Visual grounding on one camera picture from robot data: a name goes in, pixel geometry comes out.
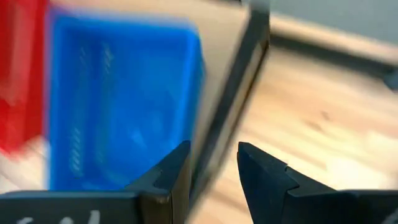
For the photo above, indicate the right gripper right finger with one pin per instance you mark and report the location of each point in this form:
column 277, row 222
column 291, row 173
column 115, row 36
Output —
column 270, row 193

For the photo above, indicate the red slotted plastic basket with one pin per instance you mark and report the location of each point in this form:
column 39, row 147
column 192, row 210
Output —
column 18, row 77

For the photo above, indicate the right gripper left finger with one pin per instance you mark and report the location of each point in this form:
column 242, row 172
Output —
column 155, row 199

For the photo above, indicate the black aluminium table frame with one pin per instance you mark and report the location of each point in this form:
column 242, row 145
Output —
column 342, row 60

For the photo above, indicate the blue slotted plastic basket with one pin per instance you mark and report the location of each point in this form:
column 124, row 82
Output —
column 124, row 93

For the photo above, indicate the wooden shelf with black legs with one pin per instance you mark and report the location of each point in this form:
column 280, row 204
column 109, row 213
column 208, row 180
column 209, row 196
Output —
column 224, row 37

